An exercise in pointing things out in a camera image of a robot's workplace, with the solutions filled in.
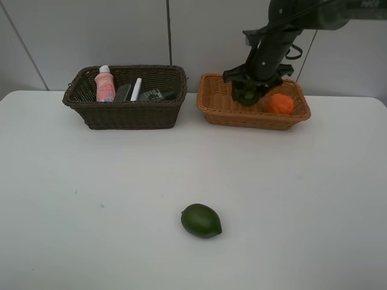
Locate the dark mangosteen green top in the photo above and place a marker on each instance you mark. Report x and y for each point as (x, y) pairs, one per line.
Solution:
(249, 97)

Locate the white marker red caps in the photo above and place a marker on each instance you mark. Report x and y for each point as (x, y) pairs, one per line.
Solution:
(136, 90)

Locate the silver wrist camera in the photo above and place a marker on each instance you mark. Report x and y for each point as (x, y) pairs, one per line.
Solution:
(253, 37)

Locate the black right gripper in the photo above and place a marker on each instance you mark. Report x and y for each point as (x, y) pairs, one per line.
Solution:
(243, 77)

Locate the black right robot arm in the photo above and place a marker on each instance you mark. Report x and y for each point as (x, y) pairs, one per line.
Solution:
(270, 45)

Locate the dark green square bottle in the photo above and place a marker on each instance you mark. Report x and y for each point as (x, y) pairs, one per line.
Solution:
(156, 95)

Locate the pink bottle white cap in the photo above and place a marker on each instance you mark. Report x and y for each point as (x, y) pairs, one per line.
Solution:
(105, 85)

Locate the black whiteboard eraser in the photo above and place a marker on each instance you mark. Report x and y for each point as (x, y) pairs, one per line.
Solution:
(123, 93)

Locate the orange wicker basket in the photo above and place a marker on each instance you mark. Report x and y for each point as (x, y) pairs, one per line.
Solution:
(214, 100)

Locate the orange tangerine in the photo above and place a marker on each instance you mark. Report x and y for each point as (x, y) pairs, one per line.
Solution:
(280, 104)

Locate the green lime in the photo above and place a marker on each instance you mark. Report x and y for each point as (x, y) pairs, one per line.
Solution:
(201, 221)

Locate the dark brown wicker basket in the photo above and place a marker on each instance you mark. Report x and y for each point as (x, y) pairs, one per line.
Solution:
(139, 115)

